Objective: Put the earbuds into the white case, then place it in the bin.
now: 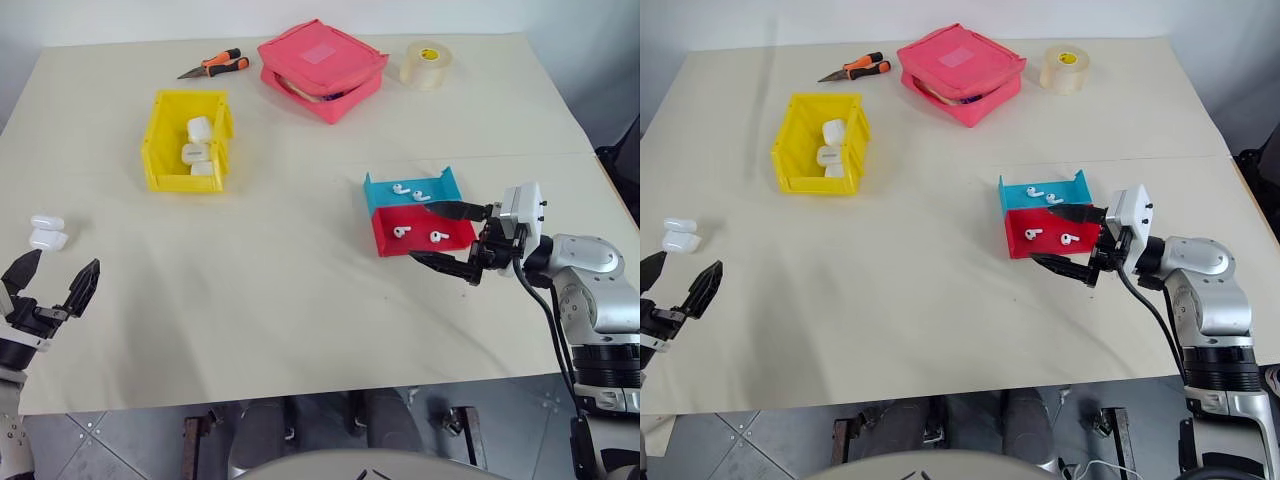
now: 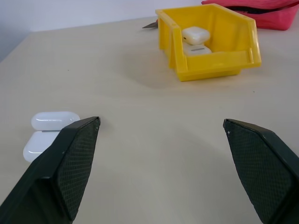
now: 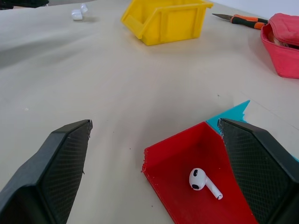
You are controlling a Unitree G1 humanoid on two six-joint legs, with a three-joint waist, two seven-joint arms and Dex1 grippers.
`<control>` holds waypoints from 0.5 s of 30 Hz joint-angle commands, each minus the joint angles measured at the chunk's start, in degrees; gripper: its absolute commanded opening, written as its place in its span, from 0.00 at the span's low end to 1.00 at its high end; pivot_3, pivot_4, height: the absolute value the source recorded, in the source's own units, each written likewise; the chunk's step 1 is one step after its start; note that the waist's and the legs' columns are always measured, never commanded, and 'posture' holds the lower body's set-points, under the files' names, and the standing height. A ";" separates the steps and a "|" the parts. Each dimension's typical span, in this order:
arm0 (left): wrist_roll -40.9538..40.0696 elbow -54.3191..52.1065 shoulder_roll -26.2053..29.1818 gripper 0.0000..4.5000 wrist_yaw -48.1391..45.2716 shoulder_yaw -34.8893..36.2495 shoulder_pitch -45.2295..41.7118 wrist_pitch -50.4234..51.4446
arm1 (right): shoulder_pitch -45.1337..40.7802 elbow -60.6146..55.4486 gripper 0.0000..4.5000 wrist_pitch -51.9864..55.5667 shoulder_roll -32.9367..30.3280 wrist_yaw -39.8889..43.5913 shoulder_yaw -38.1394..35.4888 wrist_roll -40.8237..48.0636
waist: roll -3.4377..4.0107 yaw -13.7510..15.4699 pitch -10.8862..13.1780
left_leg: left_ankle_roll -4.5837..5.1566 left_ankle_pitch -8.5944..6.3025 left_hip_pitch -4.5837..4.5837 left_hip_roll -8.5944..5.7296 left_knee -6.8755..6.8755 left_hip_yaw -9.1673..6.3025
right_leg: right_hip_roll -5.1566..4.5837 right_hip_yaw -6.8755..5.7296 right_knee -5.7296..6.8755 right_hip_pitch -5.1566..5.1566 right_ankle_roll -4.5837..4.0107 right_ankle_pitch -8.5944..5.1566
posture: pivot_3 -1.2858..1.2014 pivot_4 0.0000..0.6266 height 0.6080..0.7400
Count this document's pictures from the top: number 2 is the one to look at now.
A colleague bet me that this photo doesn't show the small white plastic part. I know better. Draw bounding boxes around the small white plastic part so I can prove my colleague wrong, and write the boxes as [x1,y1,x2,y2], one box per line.
[181,26,211,46]

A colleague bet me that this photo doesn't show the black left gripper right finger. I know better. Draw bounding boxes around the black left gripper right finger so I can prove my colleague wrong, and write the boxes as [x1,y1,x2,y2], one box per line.
[223,118,299,224]

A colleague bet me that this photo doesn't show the yellow plastic bin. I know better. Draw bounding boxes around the yellow plastic bin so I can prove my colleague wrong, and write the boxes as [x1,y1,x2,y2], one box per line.
[155,5,262,82]

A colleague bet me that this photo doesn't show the pink fabric zip bag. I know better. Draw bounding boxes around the pink fabric zip bag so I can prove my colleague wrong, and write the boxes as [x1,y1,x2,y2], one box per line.
[201,0,299,31]

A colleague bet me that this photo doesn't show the white earbud case bottom bin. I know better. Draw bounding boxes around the white earbud case bottom bin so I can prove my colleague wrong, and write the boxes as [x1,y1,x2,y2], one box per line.
[183,43,213,56]

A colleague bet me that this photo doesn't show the orange and black pliers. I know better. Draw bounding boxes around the orange and black pliers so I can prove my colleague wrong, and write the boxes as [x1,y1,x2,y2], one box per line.
[142,20,159,30]

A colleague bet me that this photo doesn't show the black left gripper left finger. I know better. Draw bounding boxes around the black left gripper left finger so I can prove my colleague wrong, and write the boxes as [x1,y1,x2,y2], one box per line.
[0,116,101,224]

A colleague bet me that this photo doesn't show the small white block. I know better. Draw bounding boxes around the small white block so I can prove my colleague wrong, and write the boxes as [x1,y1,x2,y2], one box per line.
[22,111,81,163]

